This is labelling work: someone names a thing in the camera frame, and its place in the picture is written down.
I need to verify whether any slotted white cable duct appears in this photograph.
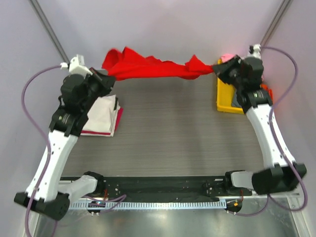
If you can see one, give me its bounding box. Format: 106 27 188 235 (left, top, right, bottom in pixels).
69 199 227 210

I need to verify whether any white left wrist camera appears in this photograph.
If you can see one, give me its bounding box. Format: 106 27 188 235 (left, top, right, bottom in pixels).
60 54 92 77

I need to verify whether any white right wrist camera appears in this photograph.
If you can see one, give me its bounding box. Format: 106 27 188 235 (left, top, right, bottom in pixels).
247 44 261 59

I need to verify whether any pink t shirt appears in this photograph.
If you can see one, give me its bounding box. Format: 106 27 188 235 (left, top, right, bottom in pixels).
220 53 235 63

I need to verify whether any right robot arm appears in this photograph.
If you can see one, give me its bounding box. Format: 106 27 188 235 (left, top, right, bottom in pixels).
212 55 307 196

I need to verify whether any folded white t shirt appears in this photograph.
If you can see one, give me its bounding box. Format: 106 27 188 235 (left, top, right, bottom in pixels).
81 95 123 137

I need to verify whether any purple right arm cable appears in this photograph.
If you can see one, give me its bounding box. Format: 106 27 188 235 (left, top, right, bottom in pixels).
226 46 309 218

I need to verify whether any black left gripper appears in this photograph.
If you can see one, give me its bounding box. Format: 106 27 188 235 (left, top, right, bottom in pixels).
82 68 117 112

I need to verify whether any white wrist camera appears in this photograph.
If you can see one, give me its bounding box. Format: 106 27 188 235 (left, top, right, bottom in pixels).
60 54 92 77
247 44 261 59

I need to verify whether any right aluminium corner post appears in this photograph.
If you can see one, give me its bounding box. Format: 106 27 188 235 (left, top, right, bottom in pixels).
260 0 293 46

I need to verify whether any left aluminium corner post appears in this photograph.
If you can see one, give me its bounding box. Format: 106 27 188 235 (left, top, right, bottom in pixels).
28 0 70 63

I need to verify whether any yellow plastic bin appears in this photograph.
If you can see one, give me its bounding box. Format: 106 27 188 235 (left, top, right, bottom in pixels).
216 58 245 115

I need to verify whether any red t shirt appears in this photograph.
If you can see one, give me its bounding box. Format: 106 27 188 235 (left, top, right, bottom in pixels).
101 47 214 81

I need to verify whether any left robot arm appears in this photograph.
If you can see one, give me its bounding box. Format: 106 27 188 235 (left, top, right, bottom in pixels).
14 68 116 221

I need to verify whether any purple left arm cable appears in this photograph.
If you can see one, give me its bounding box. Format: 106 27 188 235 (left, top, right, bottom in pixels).
21 64 69 237

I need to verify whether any orange t shirt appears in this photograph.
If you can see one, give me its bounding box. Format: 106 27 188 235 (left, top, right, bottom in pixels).
261 84 273 100

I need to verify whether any aluminium corner post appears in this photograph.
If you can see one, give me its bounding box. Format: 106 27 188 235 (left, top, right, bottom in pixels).
260 0 293 46
28 0 70 63

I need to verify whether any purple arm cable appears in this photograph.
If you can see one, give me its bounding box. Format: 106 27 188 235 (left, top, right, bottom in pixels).
226 46 309 218
21 64 69 237

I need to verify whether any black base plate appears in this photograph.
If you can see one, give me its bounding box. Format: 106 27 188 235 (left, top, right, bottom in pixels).
92 176 252 203

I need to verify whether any grey t shirt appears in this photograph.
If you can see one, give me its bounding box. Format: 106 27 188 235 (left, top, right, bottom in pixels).
231 91 241 108

